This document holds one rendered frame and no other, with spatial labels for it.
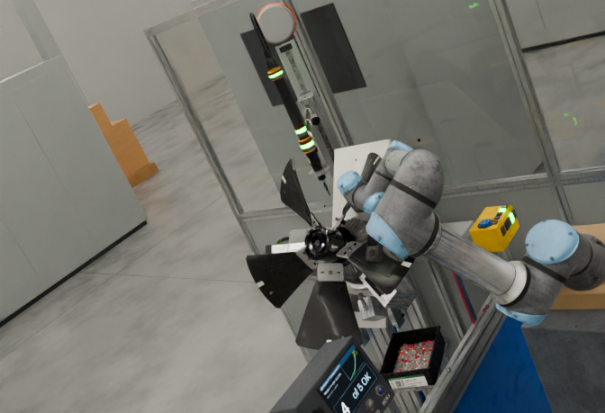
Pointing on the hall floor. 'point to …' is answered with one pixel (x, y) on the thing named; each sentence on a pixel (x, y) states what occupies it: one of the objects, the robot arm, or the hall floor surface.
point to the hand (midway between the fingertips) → (400, 260)
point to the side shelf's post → (447, 299)
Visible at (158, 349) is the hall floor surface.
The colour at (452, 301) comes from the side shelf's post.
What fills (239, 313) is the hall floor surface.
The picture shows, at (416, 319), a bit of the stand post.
